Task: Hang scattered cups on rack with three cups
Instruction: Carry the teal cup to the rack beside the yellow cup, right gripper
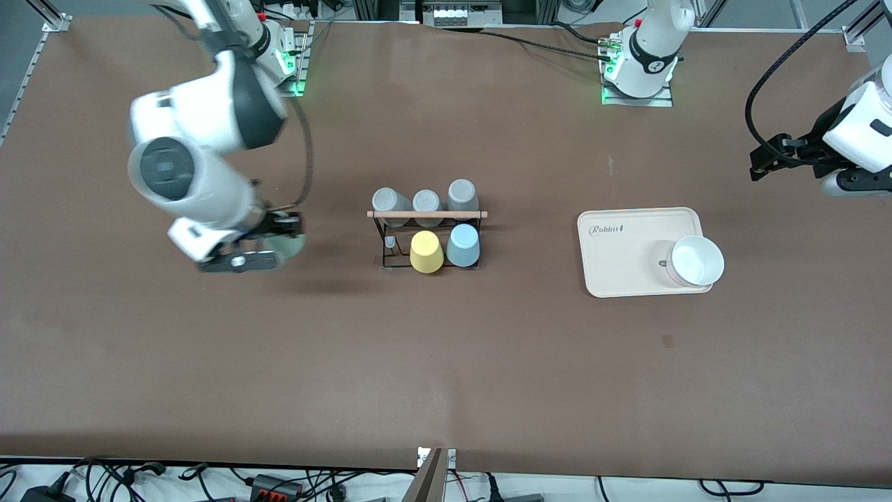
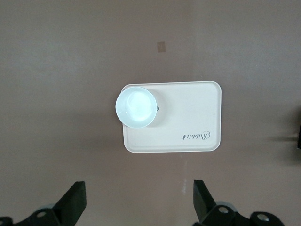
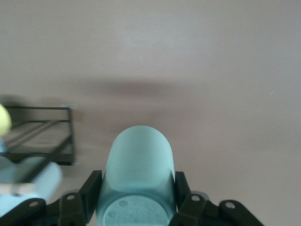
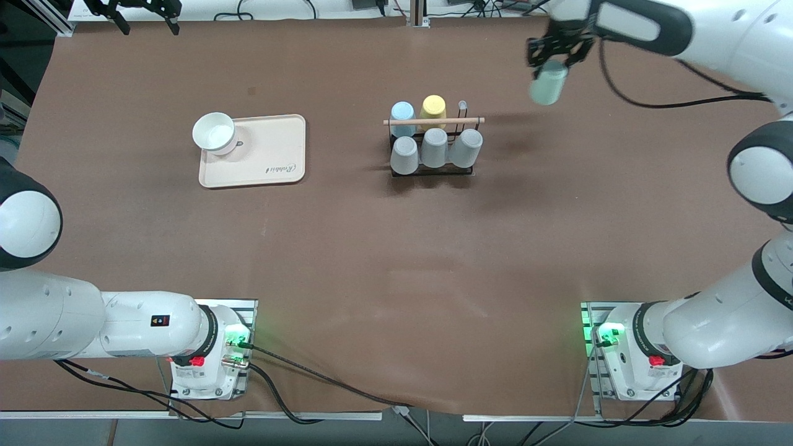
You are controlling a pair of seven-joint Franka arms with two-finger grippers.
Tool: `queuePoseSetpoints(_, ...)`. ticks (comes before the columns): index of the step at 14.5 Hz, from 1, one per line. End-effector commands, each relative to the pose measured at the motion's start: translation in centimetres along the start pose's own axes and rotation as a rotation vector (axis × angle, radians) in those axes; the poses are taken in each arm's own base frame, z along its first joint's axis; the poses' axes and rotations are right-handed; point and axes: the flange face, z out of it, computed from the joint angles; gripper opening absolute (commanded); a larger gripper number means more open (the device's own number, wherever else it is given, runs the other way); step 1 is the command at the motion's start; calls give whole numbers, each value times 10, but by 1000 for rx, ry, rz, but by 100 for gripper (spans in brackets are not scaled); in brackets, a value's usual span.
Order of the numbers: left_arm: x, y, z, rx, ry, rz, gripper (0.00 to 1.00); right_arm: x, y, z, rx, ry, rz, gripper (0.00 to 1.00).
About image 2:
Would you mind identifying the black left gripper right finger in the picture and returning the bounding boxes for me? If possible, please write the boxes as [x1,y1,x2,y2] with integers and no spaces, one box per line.
[193,179,217,223]

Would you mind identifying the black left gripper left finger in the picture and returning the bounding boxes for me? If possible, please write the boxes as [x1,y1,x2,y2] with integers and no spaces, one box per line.
[52,180,87,226]

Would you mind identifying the cream rabbit print tray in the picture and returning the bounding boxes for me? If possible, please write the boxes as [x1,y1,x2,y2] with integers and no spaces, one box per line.
[121,81,222,154]

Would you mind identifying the white bowl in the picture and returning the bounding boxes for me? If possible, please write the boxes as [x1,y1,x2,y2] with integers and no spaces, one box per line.
[115,86,158,129]

